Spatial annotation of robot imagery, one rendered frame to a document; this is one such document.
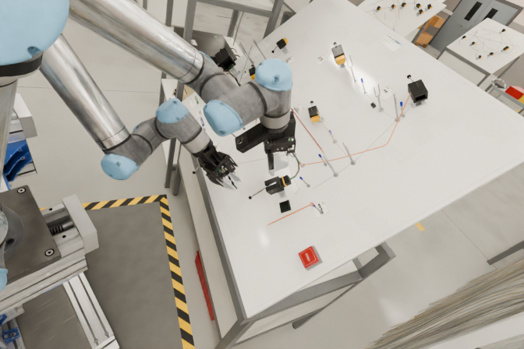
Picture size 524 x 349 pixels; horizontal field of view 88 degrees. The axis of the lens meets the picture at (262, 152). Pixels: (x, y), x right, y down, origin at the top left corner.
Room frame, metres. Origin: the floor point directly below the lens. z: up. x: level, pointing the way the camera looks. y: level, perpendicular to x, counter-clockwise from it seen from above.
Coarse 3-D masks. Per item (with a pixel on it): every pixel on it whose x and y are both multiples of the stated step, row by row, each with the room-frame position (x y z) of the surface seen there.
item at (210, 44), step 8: (176, 32) 1.57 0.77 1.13; (200, 32) 1.72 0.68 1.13; (192, 40) 1.56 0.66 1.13; (200, 40) 1.61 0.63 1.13; (208, 40) 1.66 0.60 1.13; (216, 40) 1.71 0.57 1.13; (224, 40) 1.76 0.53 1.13; (200, 48) 1.50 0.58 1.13; (208, 48) 1.54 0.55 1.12; (216, 48) 1.59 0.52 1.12; (232, 56) 1.58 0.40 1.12; (216, 64) 1.48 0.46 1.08
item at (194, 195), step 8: (184, 152) 1.20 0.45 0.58; (184, 160) 1.17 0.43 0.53; (192, 160) 1.06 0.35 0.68; (184, 168) 1.15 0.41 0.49; (192, 168) 1.04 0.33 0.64; (184, 176) 1.13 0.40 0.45; (192, 176) 1.02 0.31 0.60; (192, 184) 1.00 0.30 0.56; (192, 192) 0.98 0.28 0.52; (200, 192) 0.89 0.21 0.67; (192, 200) 0.96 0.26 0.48; (200, 200) 0.87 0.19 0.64; (192, 208) 0.93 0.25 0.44; (200, 208) 0.85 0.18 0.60
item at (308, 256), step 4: (308, 248) 0.52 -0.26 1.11; (312, 248) 0.52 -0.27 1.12; (300, 252) 0.51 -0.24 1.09; (304, 252) 0.51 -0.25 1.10; (308, 252) 0.51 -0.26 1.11; (312, 252) 0.51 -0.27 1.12; (300, 256) 0.50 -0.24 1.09; (304, 256) 0.50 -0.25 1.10; (308, 256) 0.50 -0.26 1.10; (312, 256) 0.50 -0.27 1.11; (316, 256) 0.50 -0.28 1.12; (304, 260) 0.49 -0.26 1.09; (308, 260) 0.49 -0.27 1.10; (312, 260) 0.49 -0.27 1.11; (316, 260) 0.49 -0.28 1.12; (304, 264) 0.48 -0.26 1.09; (308, 264) 0.48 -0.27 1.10; (312, 264) 0.48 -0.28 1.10
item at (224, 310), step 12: (204, 204) 0.82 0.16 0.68; (204, 216) 0.80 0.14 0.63; (204, 228) 0.76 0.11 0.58; (204, 240) 0.73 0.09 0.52; (204, 252) 0.70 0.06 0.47; (216, 252) 0.63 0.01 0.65; (204, 264) 0.67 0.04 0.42; (216, 264) 0.60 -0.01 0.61; (216, 276) 0.57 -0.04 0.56; (216, 288) 0.54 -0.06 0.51; (216, 300) 0.52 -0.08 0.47; (228, 300) 0.47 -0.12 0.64; (216, 312) 0.48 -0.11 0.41; (228, 312) 0.44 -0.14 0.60; (228, 324) 0.41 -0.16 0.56
